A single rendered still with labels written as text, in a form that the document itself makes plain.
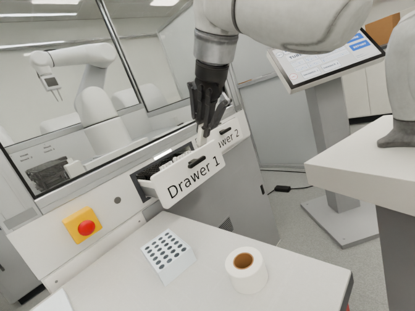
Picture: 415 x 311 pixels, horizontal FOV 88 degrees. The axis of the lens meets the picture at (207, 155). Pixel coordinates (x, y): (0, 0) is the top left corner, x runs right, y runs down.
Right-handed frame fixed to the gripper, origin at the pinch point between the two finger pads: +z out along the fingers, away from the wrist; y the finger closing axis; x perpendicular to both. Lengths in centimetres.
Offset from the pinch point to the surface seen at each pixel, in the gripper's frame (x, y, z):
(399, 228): -21, -53, 10
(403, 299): -21, -68, 32
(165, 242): 22.4, -10.5, 16.4
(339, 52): -102, -4, -10
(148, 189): 13.0, 9.1, 21.3
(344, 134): -103, -29, 30
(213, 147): -11.4, 3.3, 12.6
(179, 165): 4.7, 3.8, 11.7
